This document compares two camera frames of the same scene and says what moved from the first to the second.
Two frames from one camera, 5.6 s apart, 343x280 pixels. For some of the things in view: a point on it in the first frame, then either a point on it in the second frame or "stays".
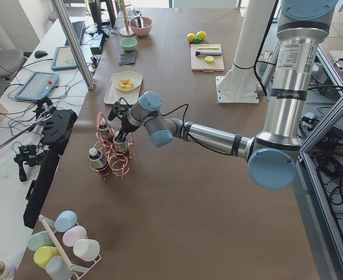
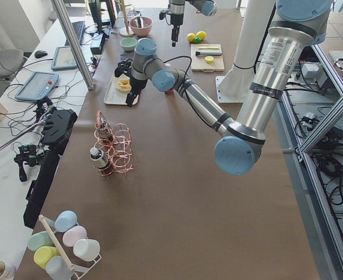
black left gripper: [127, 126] to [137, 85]
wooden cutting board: [206, 63] stays
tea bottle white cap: [120, 146] to [169, 91]
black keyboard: [79, 27] stays
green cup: [39, 240] stays
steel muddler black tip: [209, 53] stays
